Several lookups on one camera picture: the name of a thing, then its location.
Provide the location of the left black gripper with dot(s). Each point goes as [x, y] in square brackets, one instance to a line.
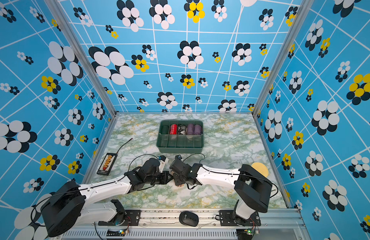
[166, 180]

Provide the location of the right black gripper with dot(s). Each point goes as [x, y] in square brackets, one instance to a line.
[176, 181]

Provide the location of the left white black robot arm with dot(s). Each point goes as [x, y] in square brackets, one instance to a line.
[75, 204]

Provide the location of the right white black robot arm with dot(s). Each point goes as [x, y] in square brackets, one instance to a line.
[253, 188]

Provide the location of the green plastic organizer tray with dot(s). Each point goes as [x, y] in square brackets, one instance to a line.
[180, 144]

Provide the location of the black tray with skewers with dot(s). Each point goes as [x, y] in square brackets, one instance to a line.
[108, 162]

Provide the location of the black computer mouse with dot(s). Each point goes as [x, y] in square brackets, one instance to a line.
[188, 218]

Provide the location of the red rolled sock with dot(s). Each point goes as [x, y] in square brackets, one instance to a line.
[173, 129]

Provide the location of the black white argyle rolled sock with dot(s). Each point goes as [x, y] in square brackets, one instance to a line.
[181, 129]

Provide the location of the dark green rolled sock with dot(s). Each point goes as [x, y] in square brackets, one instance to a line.
[164, 130]

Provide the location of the left green circuit board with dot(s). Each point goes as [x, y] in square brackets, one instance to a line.
[115, 233]

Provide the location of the green circuit board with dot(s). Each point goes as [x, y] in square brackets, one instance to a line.
[245, 233]
[115, 233]

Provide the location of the yellow round sponge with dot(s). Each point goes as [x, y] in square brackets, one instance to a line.
[261, 168]

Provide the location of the right green circuit board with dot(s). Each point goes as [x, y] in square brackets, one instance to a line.
[245, 233]

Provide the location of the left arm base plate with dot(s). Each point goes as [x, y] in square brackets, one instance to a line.
[127, 218]

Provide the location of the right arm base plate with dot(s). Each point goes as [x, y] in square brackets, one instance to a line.
[228, 218]

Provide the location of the aluminium front rail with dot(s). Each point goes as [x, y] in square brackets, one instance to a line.
[163, 224]

